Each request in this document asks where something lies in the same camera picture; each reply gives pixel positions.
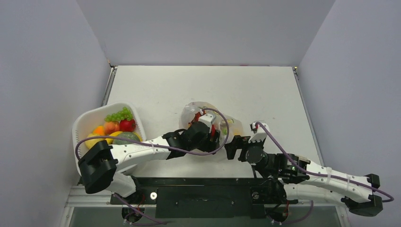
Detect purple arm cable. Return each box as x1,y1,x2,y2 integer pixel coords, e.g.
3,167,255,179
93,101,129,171
74,107,230,162
254,121,395,204

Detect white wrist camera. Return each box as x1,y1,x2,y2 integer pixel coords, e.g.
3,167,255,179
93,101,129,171
198,113,216,130
248,121,270,143

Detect green fake melon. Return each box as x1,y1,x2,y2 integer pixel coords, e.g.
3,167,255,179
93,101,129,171
112,131,142,145

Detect fake peach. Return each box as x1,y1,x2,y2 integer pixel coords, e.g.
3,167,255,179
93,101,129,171
103,121,120,135

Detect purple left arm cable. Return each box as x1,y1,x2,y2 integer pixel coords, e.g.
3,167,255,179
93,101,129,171
74,107,230,162

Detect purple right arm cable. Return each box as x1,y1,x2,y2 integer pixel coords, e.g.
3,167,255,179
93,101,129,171
254,121,395,204

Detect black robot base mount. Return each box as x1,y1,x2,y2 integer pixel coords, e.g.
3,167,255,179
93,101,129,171
126,177,298,218

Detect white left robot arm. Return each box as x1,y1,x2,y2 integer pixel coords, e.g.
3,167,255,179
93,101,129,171
78,122,220,203

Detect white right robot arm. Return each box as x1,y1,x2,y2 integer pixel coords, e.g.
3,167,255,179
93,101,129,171
225,135,383,217

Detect green fake grapes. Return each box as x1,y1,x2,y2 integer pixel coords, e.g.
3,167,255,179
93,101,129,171
104,107,134,122

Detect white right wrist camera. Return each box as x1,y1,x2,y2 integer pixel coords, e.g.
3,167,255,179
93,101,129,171
248,121,270,143

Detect white plastic basket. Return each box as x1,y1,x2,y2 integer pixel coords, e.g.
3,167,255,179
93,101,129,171
72,101,152,173

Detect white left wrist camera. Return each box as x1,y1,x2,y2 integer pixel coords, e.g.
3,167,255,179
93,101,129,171
198,113,216,130

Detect red fake cherry bunch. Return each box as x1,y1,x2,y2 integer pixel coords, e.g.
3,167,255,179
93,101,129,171
192,112,216,137

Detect clear printed plastic bag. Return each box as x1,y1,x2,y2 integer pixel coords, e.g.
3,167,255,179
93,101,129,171
179,101,244,147

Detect yellow fake lemon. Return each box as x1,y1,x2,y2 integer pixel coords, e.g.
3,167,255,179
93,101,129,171
85,133,103,149

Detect orange fake fruit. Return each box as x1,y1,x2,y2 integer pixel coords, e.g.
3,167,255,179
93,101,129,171
92,125,105,136

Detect red fake apple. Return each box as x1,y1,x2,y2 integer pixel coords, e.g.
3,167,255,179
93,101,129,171
119,119,136,132

